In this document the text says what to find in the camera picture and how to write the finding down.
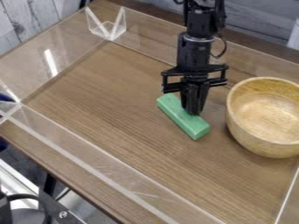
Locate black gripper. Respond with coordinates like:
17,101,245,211
162,32,230,116

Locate green rectangular block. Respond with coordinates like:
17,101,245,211
157,94,212,140

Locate brown wooden bowl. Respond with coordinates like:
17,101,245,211
226,77,299,158

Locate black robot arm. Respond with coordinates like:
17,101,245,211
162,0,230,116

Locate clear acrylic tray walls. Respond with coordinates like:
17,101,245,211
0,1,299,224

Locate black table leg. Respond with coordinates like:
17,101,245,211
43,174,58,196

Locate blue object at edge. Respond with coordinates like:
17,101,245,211
0,93,15,102

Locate grey metal bracket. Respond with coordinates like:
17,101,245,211
47,203,87,224

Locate black cable loop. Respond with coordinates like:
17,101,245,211
0,193,55,224

